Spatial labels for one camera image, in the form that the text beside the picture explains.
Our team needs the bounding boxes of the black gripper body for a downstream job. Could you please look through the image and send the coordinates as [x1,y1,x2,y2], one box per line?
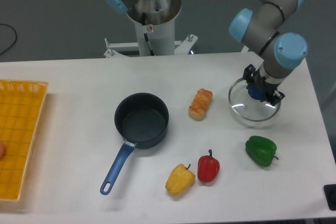
[252,69,283,98]

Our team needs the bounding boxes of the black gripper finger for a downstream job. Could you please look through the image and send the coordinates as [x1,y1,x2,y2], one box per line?
[266,90,285,106]
[243,64,256,89]

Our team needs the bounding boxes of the glass lid with blue knob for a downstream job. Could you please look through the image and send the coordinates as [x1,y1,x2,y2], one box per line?
[228,78,281,122]

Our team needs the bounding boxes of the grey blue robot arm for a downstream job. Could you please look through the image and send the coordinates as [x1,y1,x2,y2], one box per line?
[105,0,308,105]

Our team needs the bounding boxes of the green bell pepper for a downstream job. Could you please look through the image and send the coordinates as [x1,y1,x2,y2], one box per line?
[245,135,279,167]

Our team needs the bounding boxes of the orange glazed bread loaf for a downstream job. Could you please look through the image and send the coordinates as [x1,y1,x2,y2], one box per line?
[188,89,213,121]

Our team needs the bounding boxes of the red bell pepper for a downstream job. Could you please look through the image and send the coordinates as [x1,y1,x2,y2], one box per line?
[197,149,220,183]

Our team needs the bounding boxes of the black device at table corner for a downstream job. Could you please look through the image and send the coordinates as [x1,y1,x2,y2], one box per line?
[323,184,336,211]

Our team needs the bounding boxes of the yellow bell pepper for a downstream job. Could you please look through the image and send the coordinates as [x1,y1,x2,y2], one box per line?
[165,164,196,196]

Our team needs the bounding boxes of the yellow woven basket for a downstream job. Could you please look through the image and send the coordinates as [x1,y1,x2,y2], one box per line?
[1,79,49,202]

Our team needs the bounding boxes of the orange round object in basket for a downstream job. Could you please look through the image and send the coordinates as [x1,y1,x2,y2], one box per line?
[0,141,6,158]

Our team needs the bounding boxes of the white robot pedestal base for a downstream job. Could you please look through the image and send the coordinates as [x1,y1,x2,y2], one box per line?
[104,0,198,58]

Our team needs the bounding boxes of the dark saucepan with blue handle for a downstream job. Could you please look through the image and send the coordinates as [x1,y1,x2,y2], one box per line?
[100,93,170,195]

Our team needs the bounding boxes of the black cable on pedestal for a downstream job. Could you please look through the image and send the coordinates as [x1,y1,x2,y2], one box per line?
[141,12,155,57]

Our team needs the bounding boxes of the black cable on floor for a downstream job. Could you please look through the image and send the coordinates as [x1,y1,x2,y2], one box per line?
[0,23,18,56]

